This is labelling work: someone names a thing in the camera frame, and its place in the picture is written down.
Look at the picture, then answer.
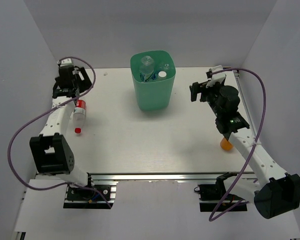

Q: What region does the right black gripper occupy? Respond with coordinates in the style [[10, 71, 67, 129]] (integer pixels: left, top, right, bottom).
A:
[[189, 79, 224, 118]]

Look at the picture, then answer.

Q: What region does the bottle red label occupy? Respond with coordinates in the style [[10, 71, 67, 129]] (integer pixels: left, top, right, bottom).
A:
[[73, 99, 86, 134]]

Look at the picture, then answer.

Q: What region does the crushed bottle blue label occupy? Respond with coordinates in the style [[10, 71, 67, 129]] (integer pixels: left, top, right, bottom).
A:
[[158, 62, 170, 72]]

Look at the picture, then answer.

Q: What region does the bottle green blue label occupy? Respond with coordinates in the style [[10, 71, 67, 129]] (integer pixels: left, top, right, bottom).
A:
[[139, 55, 155, 82]]

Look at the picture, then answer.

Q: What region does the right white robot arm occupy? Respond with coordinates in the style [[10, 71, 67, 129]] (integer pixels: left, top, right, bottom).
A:
[[189, 82, 300, 219]]

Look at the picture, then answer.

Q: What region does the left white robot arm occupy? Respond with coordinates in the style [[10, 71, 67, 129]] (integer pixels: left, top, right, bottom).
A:
[[30, 63, 95, 200]]

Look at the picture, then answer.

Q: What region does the green plastic bin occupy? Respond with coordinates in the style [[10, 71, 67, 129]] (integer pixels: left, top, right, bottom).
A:
[[130, 50, 176, 111]]

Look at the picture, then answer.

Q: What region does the orange juice bottle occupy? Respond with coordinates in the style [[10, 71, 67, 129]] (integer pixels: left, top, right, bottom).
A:
[[220, 138, 233, 151]]

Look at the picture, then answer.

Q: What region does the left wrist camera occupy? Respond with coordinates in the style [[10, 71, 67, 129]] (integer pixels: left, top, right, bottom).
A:
[[57, 58, 74, 67]]

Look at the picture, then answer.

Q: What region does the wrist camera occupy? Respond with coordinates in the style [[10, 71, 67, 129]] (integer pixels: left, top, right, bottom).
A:
[[206, 65, 226, 88], [57, 58, 74, 67]]

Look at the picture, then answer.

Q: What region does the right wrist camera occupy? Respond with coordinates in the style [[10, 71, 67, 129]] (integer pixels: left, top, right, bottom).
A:
[[206, 65, 226, 88]]

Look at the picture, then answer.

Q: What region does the aluminium frame rail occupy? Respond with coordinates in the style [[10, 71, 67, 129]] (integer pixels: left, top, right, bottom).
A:
[[87, 172, 255, 182]]

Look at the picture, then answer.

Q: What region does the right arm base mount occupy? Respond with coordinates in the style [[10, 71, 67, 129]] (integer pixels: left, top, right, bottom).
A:
[[193, 172, 247, 214]]

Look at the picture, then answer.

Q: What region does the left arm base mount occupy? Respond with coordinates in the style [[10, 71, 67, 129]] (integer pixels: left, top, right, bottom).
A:
[[63, 181, 117, 210]]

